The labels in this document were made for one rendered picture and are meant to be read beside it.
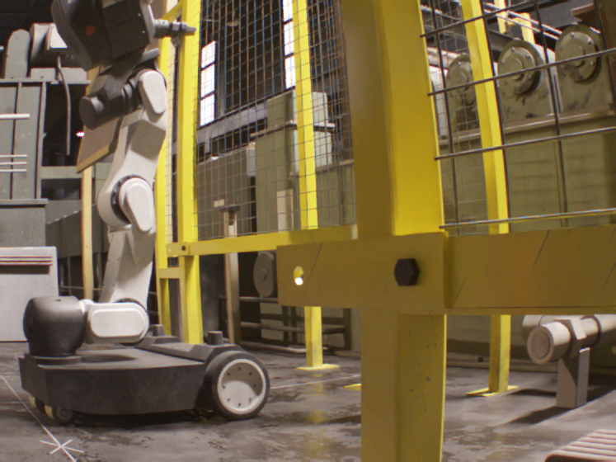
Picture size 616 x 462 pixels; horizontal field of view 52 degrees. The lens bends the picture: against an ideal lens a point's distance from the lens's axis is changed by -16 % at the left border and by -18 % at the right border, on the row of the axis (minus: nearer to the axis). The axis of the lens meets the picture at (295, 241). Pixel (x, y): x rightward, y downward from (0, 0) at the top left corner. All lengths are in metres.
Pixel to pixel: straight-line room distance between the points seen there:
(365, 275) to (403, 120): 0.12
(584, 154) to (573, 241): 2.09
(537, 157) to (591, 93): 0.36
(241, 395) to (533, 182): 1.30
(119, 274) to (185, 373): 0.34
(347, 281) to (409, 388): 0.10
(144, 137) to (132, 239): 0.30
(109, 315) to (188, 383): 0.29
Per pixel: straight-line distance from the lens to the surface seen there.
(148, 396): 1.95
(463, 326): 2.93
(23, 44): 5.62
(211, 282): 4.39
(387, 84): 0.54
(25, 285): 4.36
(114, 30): 2.15
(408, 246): 0.50
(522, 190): 2.68
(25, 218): 5.12
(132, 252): 2.10
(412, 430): 0.54
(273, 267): 4.02
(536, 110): 2.72
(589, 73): 2.54
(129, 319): 2.05
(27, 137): 5.24
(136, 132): 2.15
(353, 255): 0.55
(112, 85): 2.13
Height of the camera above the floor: 0.42
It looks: 2 degrees up
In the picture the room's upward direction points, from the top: 2 degrees counter-clockwise
